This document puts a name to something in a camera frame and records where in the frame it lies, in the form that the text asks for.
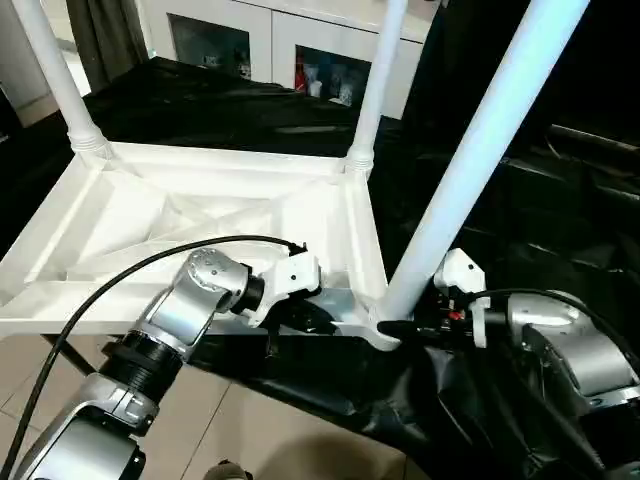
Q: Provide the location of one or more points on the white plastic table top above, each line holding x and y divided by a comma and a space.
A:
150, 200

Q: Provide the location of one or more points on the white plastic table leg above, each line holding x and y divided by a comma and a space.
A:
480, 140
375, 80
55, 70

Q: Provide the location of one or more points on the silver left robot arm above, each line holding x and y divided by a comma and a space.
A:
190, 300

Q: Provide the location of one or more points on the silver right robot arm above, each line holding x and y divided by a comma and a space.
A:
570, 350

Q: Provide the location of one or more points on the black plastic mat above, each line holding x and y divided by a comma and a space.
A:
200, 110

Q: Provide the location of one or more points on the black stand pole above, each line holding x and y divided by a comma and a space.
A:
65, 355

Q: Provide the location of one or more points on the black low bench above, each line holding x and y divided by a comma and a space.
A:
595, 140

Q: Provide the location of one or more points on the small red bottle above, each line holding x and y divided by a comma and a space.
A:
301, 72

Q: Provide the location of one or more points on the white glass-door cabinet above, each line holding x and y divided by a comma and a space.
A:
262, 30

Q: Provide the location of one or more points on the grey curtain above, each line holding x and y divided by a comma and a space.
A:
105, 40

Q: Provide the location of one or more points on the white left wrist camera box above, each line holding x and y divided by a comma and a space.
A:
290, 275

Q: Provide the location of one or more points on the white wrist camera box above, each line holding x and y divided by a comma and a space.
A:
458, 270
290, 275

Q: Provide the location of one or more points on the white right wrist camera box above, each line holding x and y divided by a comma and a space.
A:
458, 270

